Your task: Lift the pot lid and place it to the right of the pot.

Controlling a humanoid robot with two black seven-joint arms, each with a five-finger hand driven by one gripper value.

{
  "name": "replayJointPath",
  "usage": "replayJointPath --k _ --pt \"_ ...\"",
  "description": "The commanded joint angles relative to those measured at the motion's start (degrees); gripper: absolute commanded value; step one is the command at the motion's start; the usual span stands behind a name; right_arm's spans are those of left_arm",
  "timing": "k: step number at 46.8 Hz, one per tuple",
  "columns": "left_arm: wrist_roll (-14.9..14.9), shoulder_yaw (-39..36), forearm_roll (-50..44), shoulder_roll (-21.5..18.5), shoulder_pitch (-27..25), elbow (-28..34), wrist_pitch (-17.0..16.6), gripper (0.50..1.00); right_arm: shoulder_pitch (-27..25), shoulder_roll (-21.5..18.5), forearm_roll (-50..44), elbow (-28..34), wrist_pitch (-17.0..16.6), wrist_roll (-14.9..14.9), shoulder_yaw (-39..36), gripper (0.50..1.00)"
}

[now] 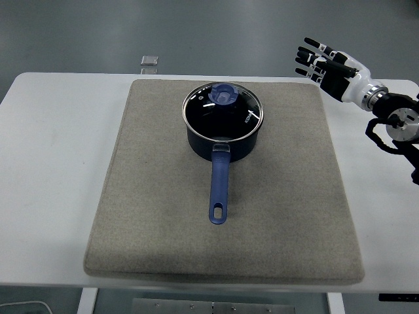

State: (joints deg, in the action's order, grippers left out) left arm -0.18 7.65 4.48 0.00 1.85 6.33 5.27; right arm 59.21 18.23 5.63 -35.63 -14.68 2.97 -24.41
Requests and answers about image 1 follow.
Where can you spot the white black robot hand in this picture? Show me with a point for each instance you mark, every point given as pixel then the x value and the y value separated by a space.
pixel 357 81

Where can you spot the glass pot lid blue knob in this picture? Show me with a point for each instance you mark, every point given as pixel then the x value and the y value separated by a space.
pixel 203 114

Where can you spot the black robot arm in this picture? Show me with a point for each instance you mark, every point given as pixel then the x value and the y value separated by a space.
pixel 394 102

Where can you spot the dark blue saucepan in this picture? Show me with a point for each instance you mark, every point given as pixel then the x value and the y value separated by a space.
pixel 219 183

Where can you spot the silver floor socket plate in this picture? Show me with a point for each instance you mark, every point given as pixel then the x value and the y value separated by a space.
pixel 150 60
pixel 149 71

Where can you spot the black table control panel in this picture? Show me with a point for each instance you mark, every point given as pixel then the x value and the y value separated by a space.
pixel 399 297

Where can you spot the white table leg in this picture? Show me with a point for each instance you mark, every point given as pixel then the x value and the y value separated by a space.
pixel 86 302
pixel 336 304

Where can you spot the beige fabric mat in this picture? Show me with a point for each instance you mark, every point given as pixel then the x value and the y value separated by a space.
pixel 147 196

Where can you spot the grey metal plate with screws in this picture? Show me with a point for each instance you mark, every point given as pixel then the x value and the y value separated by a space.
pixel 163 307

